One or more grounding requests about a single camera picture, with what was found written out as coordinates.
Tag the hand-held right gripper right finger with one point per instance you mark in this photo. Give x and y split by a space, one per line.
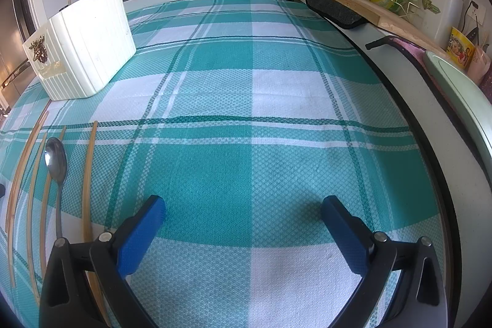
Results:
346 235

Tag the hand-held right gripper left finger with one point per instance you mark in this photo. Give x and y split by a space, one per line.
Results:
140 235

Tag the metal spoon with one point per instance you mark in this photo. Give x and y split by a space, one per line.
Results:
55 159

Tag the white ribbed utensil holder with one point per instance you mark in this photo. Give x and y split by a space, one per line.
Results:
88 47

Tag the teal checked cloth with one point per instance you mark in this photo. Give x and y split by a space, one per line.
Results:
238 101

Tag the pale green tray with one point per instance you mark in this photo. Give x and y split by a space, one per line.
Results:
461 97

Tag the pink cloth black edging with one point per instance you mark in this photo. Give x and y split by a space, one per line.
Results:
414 49

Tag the pink cup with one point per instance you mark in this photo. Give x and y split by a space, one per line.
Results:
478 63

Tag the wooden cutting board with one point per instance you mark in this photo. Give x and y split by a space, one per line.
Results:
396 22

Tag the yellow packet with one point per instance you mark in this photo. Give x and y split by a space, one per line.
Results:
461 47

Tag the steel fridge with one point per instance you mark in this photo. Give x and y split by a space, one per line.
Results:
15 36

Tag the white knife block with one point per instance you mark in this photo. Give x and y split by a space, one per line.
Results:
442 13

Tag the white wall outlet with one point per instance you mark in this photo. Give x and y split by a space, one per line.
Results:
472 7

